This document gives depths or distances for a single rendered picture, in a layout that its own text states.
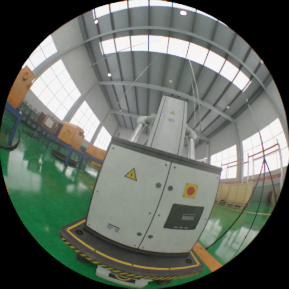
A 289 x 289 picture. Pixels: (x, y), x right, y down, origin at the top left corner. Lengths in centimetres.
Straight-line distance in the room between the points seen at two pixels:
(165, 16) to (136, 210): 881
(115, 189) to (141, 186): 10
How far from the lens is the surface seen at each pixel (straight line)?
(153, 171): 34
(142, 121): 129
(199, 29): 848
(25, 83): 250
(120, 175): 36
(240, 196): 516
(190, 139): 131
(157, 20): 858
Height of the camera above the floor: 73
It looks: 19 degrees up
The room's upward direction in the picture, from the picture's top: 19 degrees clockwise
